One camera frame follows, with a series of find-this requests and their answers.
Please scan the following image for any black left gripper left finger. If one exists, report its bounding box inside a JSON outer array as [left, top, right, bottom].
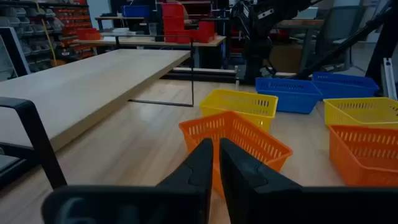
[[41, 138, 215, 224]]

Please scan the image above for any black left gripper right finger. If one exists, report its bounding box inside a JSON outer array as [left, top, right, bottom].
[[219, 138, 398, 224]]

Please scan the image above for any orange plastic basket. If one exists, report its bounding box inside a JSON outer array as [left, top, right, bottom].
[[178, 111, 294, 200], [328, 124, 398, 187]]

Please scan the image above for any yellow plastic basket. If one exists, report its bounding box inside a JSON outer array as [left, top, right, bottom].
[[323, 96, 398, 129], [199, 88, 279, 133]]

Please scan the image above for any blue plastic basket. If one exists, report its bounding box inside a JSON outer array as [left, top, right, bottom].
[[312, 71, 380, 101], [254, 77, 324, 114]]

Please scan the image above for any wooden shelf with black legs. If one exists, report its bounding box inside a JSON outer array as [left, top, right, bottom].
[[0, 34, 195, 190]]

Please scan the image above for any low red bin stack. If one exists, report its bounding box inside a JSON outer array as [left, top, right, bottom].
[[183, 21, 218, 44]]

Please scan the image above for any white tray stack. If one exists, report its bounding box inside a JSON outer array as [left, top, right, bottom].
[[111, 27, 137, 36]]

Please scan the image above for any tall red bin stack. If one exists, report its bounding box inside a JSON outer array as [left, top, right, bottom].
[[161, 2, 185, 44]]

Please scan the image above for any brown cardboard box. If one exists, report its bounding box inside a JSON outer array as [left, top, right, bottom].
[[269, 43, 308, 74]]

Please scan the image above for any wooden workbench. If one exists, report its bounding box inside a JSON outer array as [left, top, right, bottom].
[[74, 34, 227, 70]]

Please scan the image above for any wooden office desk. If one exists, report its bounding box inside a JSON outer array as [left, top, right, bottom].
[[275, 19, 325, 72]]

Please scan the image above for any grey office chair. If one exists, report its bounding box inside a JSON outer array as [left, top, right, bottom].
[[315, 5, 369, 73]]

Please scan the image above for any small red bin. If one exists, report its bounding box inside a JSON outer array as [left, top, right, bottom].
[[76, 27, 103, 41]]

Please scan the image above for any blue storage bin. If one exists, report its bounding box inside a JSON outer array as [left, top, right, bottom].
[[121, 5, 152, 18]]

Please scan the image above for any storage rack with bins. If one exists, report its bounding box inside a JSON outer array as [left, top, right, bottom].
[[0, 0, 94, 68]]

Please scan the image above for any black framed panel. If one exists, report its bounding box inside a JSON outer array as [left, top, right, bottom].
[[0, 27, 31, 82]]

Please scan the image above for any black metal rig frame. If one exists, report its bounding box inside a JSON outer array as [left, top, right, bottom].
[[161, 0, 398, 101]]

